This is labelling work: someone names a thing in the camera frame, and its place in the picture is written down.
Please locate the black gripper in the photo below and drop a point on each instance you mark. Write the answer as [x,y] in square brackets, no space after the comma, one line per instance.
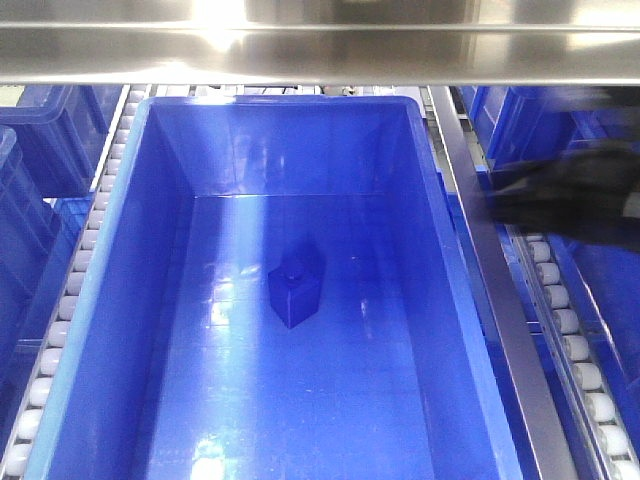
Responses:
[566,161]

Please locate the blue plastic block part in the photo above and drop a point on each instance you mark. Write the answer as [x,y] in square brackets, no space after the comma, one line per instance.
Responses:
[295,284]

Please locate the steel shelf crossbeam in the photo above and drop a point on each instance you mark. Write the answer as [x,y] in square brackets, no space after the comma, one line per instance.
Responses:
[325,42]

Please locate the right white roller track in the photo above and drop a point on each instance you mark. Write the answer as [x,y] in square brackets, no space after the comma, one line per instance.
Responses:
[578,368]

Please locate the white roller track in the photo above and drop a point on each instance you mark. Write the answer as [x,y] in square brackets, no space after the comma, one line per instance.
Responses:
[27,419]
[578,368]

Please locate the large blue target bin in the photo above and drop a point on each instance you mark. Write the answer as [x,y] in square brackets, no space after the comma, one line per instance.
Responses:
[175,364]

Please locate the steel divider rail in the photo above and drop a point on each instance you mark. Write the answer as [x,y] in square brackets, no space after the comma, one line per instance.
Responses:
[545,436]

